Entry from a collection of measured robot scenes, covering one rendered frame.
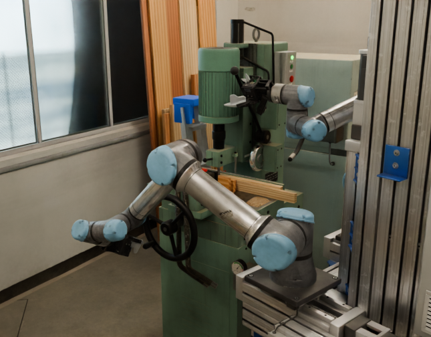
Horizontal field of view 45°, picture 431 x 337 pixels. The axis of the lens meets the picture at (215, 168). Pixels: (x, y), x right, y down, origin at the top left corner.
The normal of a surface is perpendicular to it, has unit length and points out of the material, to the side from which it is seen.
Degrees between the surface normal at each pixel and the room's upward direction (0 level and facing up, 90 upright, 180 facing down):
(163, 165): 86
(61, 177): 90
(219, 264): 90
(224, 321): 90
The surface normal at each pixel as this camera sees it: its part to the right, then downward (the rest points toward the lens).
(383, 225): -0.75, 0.18
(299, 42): -0.55, 0.23
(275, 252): -0.36, 0.32
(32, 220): 0.83, 0.15
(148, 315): 0.00, -0.96
